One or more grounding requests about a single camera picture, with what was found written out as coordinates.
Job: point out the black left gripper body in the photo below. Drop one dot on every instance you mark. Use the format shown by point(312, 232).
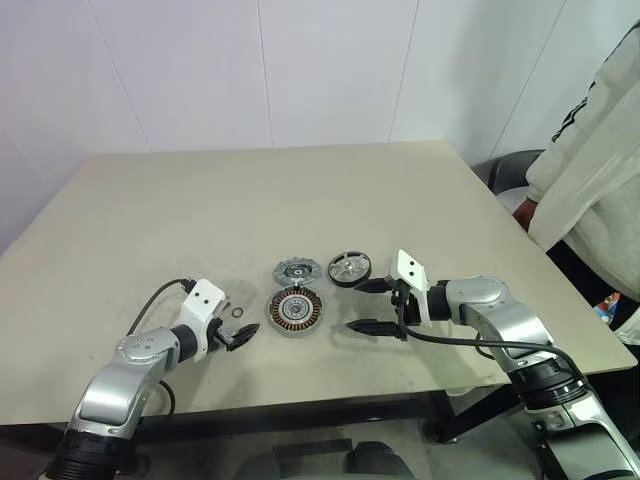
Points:
point(221, 336)

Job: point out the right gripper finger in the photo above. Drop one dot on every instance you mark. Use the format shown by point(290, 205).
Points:
point(375, 328)
point(376, 286)

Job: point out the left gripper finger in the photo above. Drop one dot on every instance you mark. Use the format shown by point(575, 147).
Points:
point(245, 336)

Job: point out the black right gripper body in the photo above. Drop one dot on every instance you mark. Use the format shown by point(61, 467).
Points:
point(411, 312)

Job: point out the black rotor with silver spokes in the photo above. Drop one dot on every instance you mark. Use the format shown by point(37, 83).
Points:
point(350, 267)

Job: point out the motor stator with copper windings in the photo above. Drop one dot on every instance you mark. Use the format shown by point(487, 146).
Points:
point(295, 312)

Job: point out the silver toothed motor cover plate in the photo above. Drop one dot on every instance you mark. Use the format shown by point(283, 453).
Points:
point(295, 271)

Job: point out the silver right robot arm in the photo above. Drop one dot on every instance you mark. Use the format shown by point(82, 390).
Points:
point(480, 300)

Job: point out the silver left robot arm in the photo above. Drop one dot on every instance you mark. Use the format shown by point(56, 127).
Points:
point(140, 350)

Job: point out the person's bare hand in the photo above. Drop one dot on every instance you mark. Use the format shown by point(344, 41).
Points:
point(526, 212)

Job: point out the large dark grey rounded shape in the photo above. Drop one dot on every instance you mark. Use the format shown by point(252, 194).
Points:
point(380, 462)

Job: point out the dark folding chair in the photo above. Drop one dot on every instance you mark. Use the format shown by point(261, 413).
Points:
point(505, 170)

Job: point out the blue and white small item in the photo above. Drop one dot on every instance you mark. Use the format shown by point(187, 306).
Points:
point(607, 305)

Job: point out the person in grey sweatshirt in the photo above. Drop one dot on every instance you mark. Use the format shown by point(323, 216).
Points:
point(590, 175)

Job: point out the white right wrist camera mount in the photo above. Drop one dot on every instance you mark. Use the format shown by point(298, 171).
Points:
point(410, 270)

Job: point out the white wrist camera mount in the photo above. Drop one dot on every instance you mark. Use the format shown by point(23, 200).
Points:
point(202, 300)
point(410, 270)

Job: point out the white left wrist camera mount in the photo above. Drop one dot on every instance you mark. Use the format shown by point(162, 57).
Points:
point(202, 300)

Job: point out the black table frame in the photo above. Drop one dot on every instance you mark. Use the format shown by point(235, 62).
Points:
point(300, 412)

